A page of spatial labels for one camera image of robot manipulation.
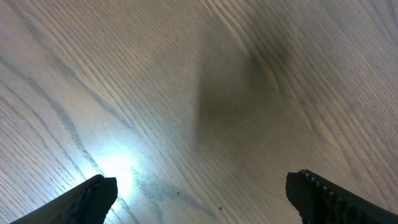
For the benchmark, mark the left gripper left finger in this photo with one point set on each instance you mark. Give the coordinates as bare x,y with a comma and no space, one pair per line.
87,203

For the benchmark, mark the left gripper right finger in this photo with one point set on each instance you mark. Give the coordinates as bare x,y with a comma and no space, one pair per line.
320,201

